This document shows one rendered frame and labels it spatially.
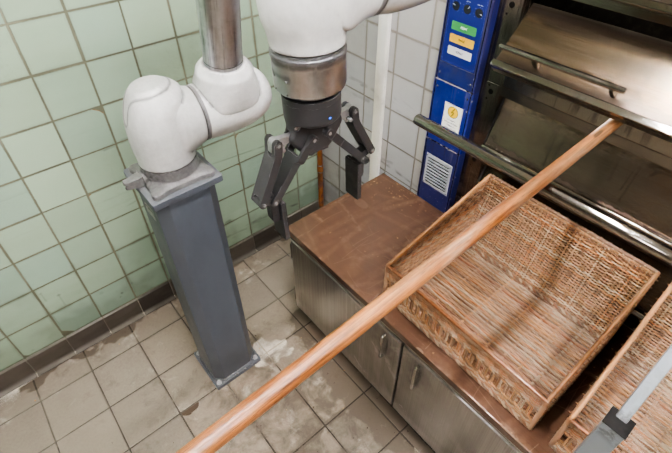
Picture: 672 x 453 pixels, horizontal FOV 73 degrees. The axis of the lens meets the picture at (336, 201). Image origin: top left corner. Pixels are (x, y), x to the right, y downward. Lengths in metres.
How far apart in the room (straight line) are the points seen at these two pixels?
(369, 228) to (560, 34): 0.88
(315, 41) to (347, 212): 1.32
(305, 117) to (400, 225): 1.23
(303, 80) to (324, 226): 1.24
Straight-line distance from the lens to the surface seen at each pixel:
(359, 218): 1.76
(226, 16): 1.15
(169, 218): 1.34
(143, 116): 1.20
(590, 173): 1.47
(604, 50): 1.34
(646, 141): 1.38
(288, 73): 0.53
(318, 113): 0.56
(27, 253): 1.97
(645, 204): 1.44
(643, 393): 1.04
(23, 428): 2.27
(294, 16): 0.49
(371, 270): 1.59
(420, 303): 1.38
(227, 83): 1.22
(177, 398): 2.08
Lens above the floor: 1.79
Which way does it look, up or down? 41 degrees down
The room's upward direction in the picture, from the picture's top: straight up
